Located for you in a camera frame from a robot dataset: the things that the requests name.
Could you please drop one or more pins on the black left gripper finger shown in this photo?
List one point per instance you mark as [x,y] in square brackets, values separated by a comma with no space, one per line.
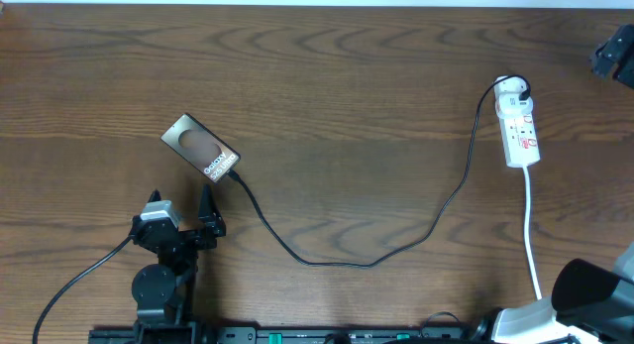
[209,214]
[155,196]

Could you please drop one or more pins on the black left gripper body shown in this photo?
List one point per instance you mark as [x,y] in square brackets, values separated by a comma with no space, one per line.
[193,245]

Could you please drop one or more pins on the Samsung Galaxy smartphone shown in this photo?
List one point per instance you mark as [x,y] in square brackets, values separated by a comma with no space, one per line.
[200,147]

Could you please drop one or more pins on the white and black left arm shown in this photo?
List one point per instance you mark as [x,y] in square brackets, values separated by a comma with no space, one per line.
[164,291]

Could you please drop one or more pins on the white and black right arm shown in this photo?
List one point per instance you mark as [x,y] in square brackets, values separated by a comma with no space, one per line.
[588,304]

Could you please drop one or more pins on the white power strip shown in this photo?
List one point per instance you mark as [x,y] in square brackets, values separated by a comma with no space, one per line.
[513,107]

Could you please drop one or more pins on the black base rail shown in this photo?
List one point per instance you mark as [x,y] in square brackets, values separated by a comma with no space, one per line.
[250,335]

